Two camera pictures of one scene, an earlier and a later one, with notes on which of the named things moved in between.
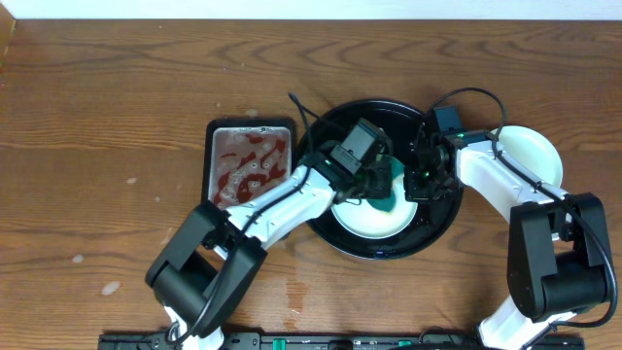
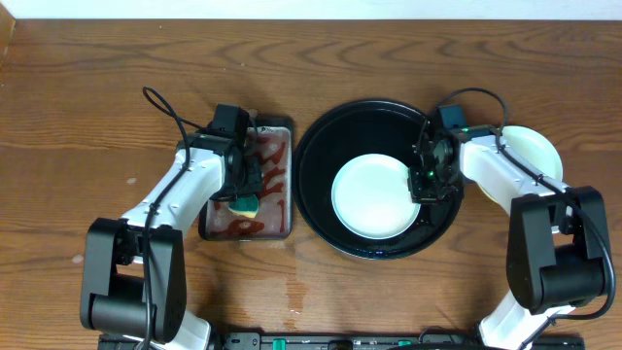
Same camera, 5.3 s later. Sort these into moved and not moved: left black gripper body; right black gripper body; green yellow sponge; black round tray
Moved: green yellow sponge; left black gripper body
Not moved: black round tray; right black gripper body
